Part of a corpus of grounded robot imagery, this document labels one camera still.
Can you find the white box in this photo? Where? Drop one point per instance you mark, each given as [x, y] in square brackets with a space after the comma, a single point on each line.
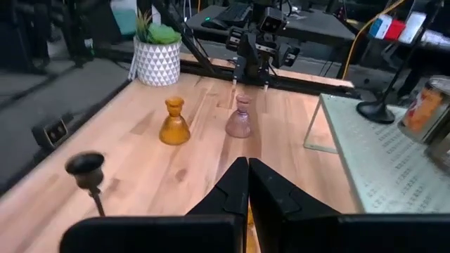
[413, 27]

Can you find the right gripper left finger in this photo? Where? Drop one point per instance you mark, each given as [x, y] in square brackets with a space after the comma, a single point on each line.
[158, 235]

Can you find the teal storage bin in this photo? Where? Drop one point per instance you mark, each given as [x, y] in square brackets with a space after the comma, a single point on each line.
[124, 21]

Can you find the tall black metal candlestick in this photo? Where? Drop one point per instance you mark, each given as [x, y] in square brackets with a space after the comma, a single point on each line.
[374, 111]

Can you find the black table-level camera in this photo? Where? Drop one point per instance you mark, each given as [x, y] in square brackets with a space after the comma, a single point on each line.
[54, 131]

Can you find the green plant in white pot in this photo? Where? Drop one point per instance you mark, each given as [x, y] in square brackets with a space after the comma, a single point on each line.
[156, 63]

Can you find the sage green perforated metal shelf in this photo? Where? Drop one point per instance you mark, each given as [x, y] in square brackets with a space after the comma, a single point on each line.
[386, 168]

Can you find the short black metal candlestick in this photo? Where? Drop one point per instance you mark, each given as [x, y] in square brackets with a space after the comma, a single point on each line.
[85, 168]

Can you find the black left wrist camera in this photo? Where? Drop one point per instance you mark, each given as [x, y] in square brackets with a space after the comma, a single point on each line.
[272, 22]

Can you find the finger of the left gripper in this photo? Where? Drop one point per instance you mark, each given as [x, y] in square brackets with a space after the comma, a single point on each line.
[266, 77]
[237, 72]

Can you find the amber ribbed glass candle holder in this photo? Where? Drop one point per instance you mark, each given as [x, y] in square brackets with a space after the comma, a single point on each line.
[250, 232]
[174, 131]

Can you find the red box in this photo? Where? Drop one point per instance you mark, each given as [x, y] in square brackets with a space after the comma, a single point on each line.
[395, 30]

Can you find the black diagonal frame strut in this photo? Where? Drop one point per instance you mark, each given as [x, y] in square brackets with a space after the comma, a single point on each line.
[191, 42]

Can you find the black keyboard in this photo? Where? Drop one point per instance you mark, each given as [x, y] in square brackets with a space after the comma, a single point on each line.
[233, 12]

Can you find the pink ribbed glass candle holder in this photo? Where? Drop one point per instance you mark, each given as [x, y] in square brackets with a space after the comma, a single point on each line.
[239, 124]

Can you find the heart label candle tin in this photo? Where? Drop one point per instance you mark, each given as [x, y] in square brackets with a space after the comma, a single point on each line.
[423, 112]

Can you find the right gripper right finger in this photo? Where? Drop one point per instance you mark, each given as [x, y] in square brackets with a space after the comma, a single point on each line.
[351, 235]

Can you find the black aluminium frame rail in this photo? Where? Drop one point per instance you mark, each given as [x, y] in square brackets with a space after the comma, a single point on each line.
[309, 86]

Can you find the black desk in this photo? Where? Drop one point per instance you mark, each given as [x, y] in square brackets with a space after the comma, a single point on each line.
[316, 30]

